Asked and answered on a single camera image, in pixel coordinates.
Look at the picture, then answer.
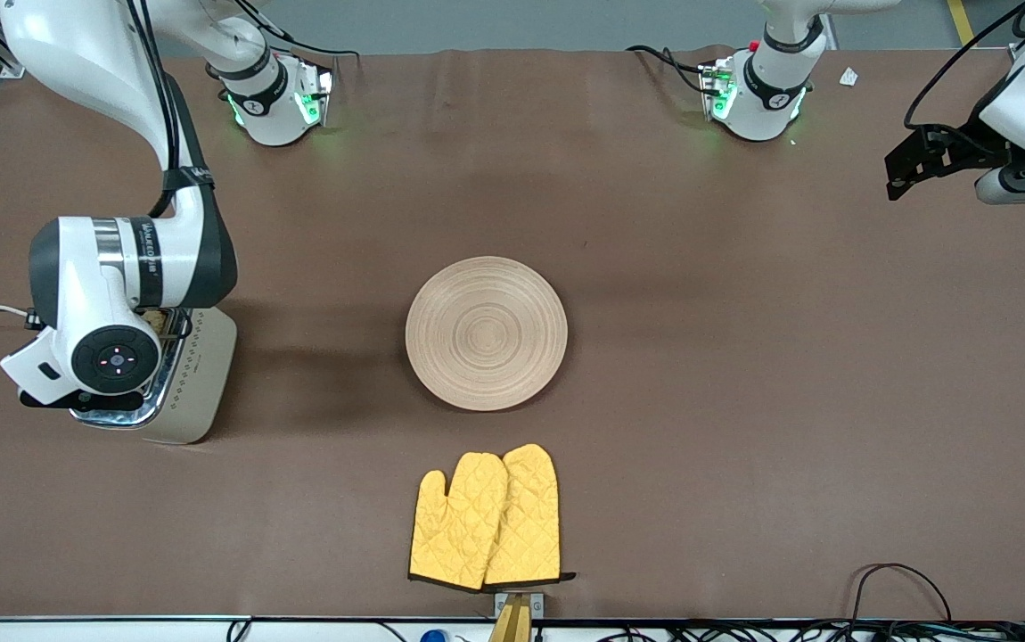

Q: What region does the brown table cover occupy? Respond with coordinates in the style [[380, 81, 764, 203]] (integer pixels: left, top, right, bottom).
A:
[[0, 45, 1025, 621]]

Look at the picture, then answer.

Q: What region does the round wooden plate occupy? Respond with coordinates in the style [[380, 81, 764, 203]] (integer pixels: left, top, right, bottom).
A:
[[405, 256, 569, 412]]

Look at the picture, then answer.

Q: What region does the yellow quilted oven mitt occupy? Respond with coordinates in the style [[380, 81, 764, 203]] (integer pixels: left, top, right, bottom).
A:
[[407, 452, 510, 591], [484, 444, 576, 589]]

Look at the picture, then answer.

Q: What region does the black base cable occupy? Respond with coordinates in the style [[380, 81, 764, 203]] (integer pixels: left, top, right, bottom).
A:
[[245, 0, 362, 65], [626, 45, 709, 95]]

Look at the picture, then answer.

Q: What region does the wooden and metal bracket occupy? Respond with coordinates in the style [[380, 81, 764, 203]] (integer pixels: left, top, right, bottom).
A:
[[488, 592, 545, 642]]

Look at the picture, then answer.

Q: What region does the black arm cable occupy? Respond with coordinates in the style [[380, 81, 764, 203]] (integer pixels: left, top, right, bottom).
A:
[[125, 0, 189, 220], [904, 0, 1025, 133]]

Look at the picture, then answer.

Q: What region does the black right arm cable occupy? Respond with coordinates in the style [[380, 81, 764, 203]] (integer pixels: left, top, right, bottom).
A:
[[125, 0, 189, 220]]

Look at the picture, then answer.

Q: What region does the cream and chrome toaster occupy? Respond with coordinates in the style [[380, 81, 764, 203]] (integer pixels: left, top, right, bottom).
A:
[[67, 303, 238, 445]]

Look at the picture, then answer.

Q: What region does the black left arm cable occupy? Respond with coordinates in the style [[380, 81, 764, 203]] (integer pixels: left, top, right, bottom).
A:
[[904, 0, 1025, 133]]

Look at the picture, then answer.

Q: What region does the black cable bundle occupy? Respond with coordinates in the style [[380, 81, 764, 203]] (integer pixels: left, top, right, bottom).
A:
[[602, 619, 1025, 642]]

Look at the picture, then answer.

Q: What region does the black looped cable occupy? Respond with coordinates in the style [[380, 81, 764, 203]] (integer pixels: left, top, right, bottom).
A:
[[846, 563, 955, 625]]

